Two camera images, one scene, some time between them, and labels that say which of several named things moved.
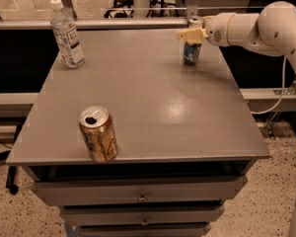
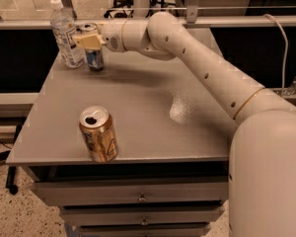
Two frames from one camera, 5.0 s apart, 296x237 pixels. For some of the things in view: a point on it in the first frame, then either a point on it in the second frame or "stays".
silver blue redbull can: [191, 50] -> [95, 56]
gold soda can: [100, 133] stays
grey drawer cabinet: [186, 137] stays
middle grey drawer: [143, 216] stays
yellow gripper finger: [192, 35] -> [93, 40]
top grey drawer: [195, 191] stays
